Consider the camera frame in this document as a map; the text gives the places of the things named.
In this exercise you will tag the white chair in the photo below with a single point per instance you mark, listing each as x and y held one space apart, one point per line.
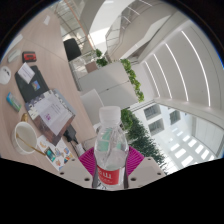
91 106

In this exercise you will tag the small blue tube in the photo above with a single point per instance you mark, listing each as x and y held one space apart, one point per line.
13 101

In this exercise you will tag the brown planter with plant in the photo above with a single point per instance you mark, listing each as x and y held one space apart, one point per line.
100 60

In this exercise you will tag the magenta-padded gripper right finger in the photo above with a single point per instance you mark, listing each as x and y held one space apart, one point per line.
146 169

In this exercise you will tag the red and black case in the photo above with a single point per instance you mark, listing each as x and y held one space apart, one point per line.
29 56

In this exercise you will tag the clear water bottle red label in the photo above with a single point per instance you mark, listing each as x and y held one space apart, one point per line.
111 153

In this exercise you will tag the black chair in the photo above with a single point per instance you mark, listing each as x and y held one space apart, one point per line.
71 49

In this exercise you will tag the black power bank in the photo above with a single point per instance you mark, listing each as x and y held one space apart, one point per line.
70 134

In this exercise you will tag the white card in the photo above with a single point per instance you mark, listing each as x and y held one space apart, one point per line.
25 72

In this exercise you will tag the white computer mouse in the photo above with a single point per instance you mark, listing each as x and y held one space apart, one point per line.
4 75

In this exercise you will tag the row of green plants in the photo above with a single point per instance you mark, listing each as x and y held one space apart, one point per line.
143 140

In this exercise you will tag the brown box with paper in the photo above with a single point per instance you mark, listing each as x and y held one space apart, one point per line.
50 111

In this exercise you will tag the colourful sticker sheet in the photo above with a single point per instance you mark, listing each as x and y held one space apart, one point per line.
55 153

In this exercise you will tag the white cabinet topped with plants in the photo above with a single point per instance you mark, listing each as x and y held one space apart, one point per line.
106 81

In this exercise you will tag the small white paper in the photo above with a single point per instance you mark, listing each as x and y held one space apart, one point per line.
46 20

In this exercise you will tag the pale grey oval device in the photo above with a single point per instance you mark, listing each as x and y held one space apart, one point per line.
14 55

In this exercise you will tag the black notebook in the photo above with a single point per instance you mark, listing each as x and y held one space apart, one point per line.
31 90

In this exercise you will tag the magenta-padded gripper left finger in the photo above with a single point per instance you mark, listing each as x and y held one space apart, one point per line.
78 171

